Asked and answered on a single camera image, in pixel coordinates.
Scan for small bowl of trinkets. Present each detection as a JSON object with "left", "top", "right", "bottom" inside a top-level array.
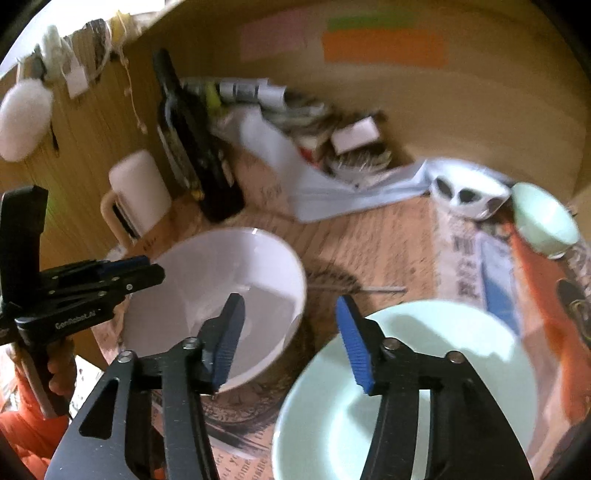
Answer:
[{"left": 327, "top": 144, "right": 392, "bottom": 183}]

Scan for pale pink bowl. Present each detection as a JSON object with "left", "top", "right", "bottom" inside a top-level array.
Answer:
[{"left": 122, "top": 227, "right": 307, "bottom": 390}]

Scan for pink sticky note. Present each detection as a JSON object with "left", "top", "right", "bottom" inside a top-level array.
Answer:
[{"left": 239, "top": 9, "right": 307, "bottom": 63}]

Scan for white small box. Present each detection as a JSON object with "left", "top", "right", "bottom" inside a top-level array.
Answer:
[{"left": 331, "top": 117, "right": 382, "bottom": 155}]

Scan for pink mug with handle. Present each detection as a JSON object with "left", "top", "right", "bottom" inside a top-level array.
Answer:
[{"left": 100, "top": 150, "right": 172, "bottom": 250}]

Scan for mint green plate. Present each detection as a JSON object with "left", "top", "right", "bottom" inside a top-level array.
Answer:
[{"left": 271, "top": 296, "right": 537, "bottom": 479}]

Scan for printed newspaper table cover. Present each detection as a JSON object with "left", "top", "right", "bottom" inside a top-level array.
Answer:
[{"left": 91, "top": 147, "right": 591, "bottom": 480}]

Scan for dark wine bottle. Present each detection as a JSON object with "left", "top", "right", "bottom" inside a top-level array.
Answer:
[{"left": 153, "top": 49, "right": 245, "bottom": 223}]

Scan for orange sticky note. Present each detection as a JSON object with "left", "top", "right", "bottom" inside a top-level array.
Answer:
[{"left": 322, "top": 29, "right": 449, "bottom": 69}]

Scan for green sticky note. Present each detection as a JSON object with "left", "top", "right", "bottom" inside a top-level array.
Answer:
[{"left": 327, "top": 12, "right": 416, "bottom": 32}]

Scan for left hand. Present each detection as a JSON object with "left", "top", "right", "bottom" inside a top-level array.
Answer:
[{"left": 8, "top": 338, "right": 77, "bottom": 402}]

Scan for orange sleeve forearm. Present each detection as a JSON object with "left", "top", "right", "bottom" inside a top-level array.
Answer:
[{"left": 1, "top": 370, "right": 69, "bottom": 479}]

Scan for wooden shelf unit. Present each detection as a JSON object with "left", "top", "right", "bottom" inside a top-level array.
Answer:
[{"left": 0, "top": 0, "right": 591, "bottom": 370}]

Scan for white fluffy ball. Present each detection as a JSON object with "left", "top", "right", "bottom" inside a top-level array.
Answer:
[{"left": 1, "top": 78, "right": 53, "bottom": 162}]

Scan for small mint green bowl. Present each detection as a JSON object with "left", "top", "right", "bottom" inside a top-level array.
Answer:
[{"left": 512, "top": 182, "right": 580, "bottom": 260}]

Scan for white bowl black ovals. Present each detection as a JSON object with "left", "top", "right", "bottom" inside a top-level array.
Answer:
[{"left": 428, "top": 160, "right": 511, "bottom": 221}]

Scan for white hanging tag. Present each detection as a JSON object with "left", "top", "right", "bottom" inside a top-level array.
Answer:
[{"left": 64, "top": 66, "right": 89, "bottom": 99}]

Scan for stack of newspapers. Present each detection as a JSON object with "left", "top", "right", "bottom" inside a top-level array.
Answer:
[{"left": 181, "top": 77, "right": 335, "bottom": 135}]

